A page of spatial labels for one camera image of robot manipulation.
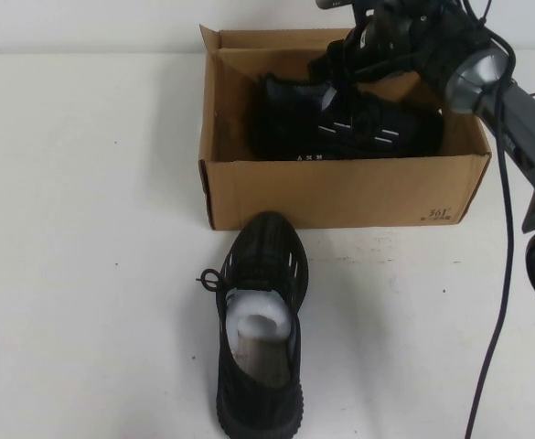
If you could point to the black knit sneaker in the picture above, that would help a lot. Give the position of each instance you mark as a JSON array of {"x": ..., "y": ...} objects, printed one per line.
[
  {"x": 290, "y": 132},
  {"x": 260, "y": 242}
]

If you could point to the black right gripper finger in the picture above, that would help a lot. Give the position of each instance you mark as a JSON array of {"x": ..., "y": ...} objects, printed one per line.
[
  {"x": 333, "y": 71},
  {"x": 342, "y": 49}
]

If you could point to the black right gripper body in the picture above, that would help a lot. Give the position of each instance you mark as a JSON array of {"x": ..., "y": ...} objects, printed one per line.
[{"x": 386, "y": 32}]

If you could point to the white foam shoe stuffing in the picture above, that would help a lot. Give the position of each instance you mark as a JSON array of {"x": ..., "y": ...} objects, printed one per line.
[{"x": 276, "y": 308}]

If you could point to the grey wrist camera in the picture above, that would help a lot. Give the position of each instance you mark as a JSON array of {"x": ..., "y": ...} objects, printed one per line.
[{"x": 331, "y": 3}]

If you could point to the brown cardboard shoe box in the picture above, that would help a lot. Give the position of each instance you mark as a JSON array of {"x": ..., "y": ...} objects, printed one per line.
[{"x": 340, "y": 192}]

